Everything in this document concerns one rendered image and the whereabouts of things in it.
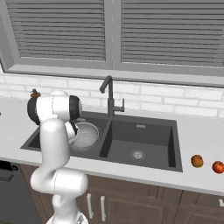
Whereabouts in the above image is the dark grey double sink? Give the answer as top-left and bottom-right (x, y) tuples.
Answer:
(19, 109), (184, 173)

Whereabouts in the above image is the orange peach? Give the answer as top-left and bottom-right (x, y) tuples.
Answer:
(191, 154), (205, 169)

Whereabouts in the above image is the brown cupboard door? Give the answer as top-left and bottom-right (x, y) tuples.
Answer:
(174, 192), (224, 224)
(96, 191), (178, 224)
(37, 186), (98, 224)

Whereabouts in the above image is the small brown orange object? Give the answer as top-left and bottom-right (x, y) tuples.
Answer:
(30, 88), (41, 99)

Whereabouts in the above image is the grey window blind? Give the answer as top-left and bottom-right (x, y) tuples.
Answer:
(5, 0), (107, 63)
(120, 0), (224, 68)

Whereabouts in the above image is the grey window frame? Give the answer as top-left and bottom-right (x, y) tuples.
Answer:
(0, 0), (224, 88)

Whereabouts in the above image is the brown cupboard top panel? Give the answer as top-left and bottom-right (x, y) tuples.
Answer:
(86, 174), (183, 200)

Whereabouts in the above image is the white metal colander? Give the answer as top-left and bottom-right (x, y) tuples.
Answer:
(68, 122), (103, 153)

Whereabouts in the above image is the dark grey sink faucet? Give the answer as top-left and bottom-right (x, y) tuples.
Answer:
(99, 74), (126, 119)

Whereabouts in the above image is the red apple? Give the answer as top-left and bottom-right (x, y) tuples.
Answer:
(212, 160), (224, 175)

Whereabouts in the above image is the dark grey dishwasher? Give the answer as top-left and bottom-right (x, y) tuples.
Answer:
(0, 159), (42, 224)

